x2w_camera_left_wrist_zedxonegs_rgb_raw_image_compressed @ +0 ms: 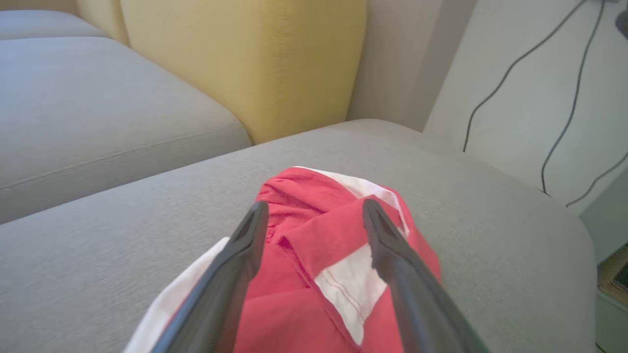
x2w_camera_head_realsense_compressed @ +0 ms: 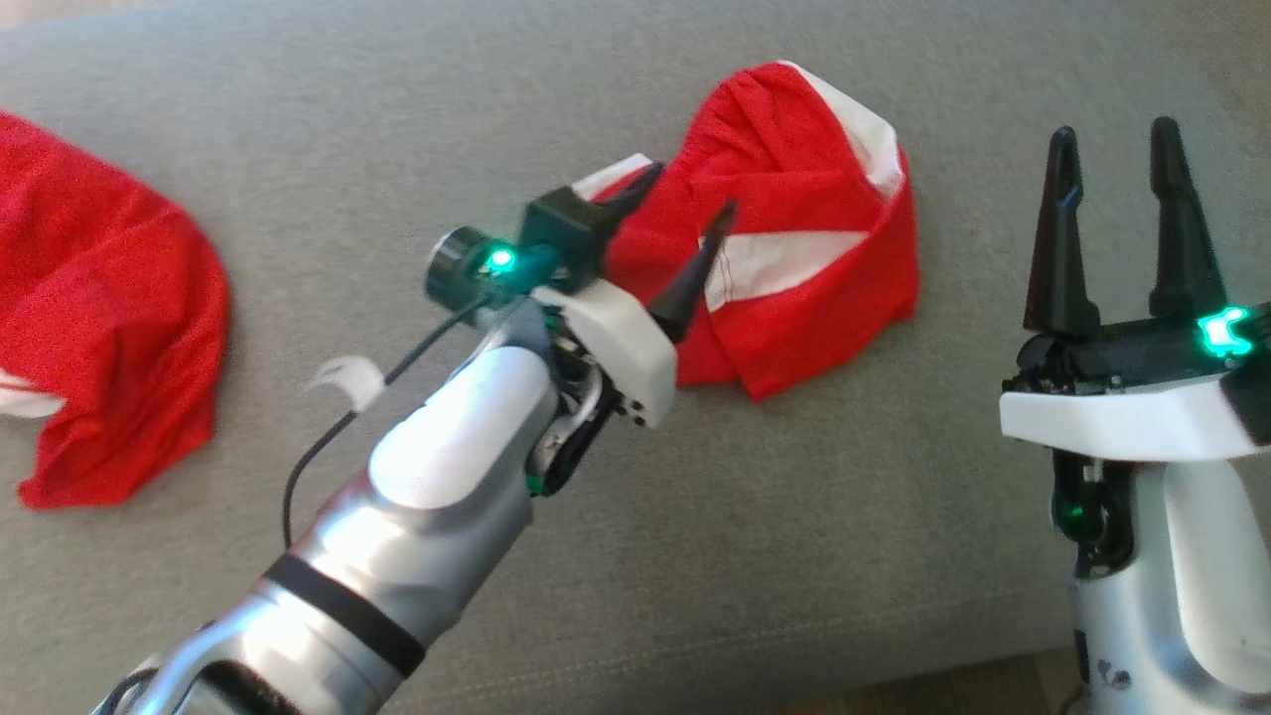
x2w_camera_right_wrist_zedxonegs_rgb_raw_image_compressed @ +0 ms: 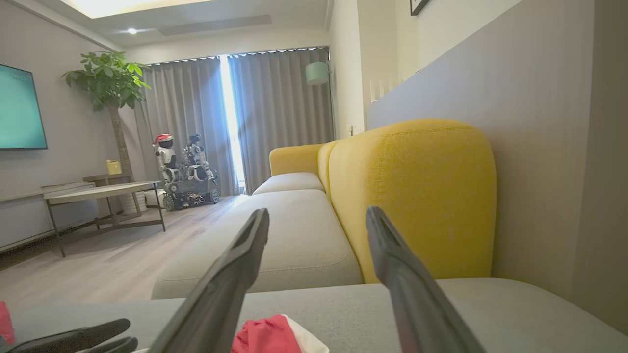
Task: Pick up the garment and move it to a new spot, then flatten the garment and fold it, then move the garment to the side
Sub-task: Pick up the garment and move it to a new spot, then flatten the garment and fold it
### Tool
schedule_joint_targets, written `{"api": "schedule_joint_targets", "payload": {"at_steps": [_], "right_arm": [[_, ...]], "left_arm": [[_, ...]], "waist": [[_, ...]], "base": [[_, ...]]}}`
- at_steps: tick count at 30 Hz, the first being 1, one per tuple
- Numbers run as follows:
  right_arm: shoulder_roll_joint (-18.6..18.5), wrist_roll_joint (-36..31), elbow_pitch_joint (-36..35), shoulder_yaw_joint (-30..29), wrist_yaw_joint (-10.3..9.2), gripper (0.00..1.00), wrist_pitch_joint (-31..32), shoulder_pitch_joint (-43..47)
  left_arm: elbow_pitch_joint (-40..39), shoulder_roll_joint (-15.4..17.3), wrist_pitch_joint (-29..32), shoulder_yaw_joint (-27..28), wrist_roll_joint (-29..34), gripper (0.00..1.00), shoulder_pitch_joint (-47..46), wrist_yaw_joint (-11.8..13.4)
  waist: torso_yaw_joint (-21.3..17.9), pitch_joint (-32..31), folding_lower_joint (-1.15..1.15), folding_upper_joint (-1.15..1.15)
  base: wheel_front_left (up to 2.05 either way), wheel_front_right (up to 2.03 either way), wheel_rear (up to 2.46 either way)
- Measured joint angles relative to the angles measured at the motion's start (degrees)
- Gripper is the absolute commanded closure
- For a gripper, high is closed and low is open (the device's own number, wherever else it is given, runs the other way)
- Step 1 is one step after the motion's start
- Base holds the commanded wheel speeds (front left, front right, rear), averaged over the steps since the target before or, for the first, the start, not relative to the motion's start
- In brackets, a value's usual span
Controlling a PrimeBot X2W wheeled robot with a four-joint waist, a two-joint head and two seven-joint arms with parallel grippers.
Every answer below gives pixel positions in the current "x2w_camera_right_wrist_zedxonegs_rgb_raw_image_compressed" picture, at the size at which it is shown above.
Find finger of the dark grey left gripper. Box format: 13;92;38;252
74;336;139;353
0;319;131;353

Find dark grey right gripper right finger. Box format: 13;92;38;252
365;206;486;353

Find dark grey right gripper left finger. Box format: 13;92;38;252
150;208;271;353

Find red Bulls 23 jersey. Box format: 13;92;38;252
0;301;15;345

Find long grey sofa seat cushion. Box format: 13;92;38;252
151;172;365;300

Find wheeled rover base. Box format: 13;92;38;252
162;178;221;212

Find yellow sofa backrest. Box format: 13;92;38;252
317;119;497;284

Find yellow and grey sofa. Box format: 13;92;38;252
0;278;628;353

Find white ribbed plant pot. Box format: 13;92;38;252
120;191;148;215

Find white and black humanoid robot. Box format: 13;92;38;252
181;133;217;182

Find low grey TV console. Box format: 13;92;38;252
0;182;97;253

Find yellow sofa armrest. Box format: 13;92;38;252
269;143;325;177

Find white humanoid robot red cap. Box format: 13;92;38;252
153;133;181;185

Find coffee table with metal legs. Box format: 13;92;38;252
43;181;167;258

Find small wooden side table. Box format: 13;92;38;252
82;173;144;217

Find grey curtain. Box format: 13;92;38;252
228;46;335;195
134;57;239;197

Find floor lamp with green shade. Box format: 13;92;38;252
305;49;339;141

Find green leafy indoor tree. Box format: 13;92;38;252
61;51;152;176

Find rectangular ceiling light panel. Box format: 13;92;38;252
58;0;217;20

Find wall-mounted flat television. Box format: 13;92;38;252
0;64;49;151

